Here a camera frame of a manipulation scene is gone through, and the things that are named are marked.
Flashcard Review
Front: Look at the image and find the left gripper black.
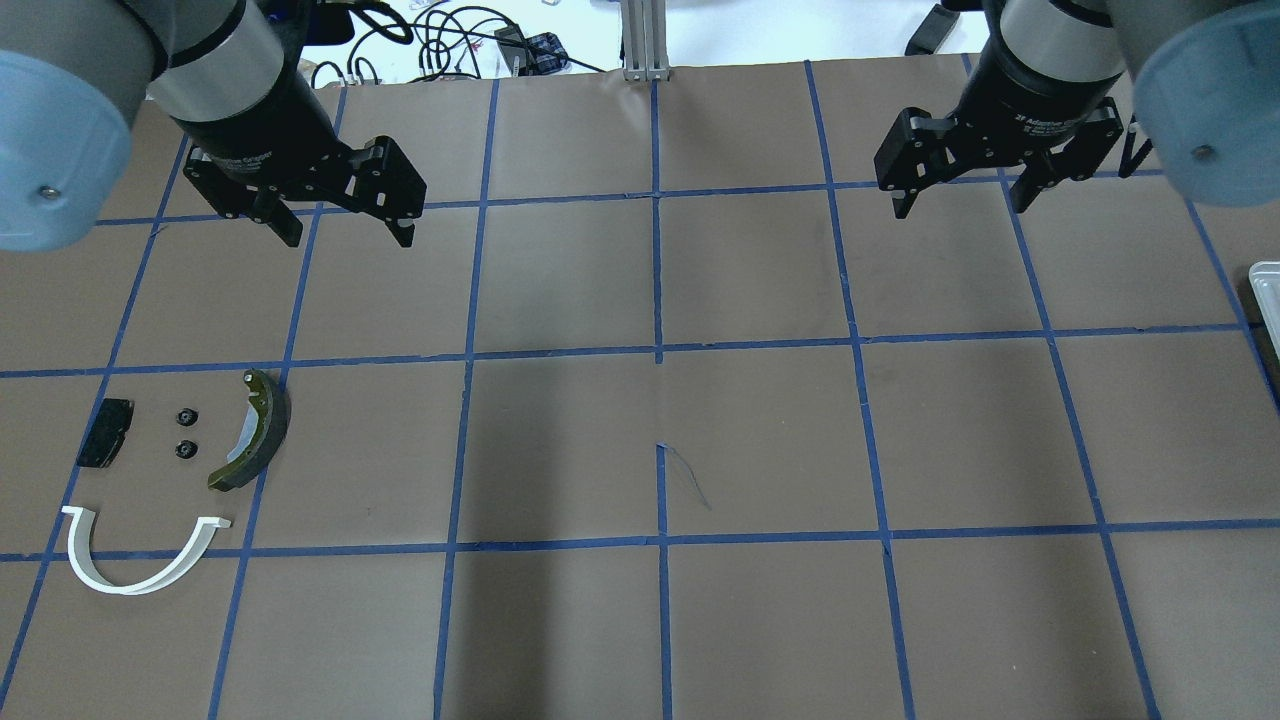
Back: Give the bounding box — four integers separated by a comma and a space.
182, 100, 428, 249

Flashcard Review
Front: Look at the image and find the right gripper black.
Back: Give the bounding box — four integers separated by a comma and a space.
874, 45, 1124, 220

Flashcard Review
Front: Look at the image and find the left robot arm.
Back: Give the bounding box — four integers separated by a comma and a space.
1, 1, 428, 252

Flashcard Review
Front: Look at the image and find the dark brake shoe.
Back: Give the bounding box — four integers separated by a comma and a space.
207, 368, 291, 492

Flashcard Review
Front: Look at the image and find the ribbed metal tray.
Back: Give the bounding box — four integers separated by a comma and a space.
1248, 260, 1280, 357

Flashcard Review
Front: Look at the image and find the black brake pad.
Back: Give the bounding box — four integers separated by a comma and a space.
76, 398, 134, 469

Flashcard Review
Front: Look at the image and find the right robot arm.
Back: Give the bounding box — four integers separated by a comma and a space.
874, 1, 1279, 219

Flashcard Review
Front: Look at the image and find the black power adapter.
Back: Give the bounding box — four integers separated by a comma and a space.
902, 1, 963, 56

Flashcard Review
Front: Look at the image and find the aluminium frame post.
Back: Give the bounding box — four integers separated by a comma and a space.
620, 0, 671, 82

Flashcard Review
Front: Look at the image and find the white curved plastic part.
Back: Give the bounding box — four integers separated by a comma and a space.
60, 505, 233, 597

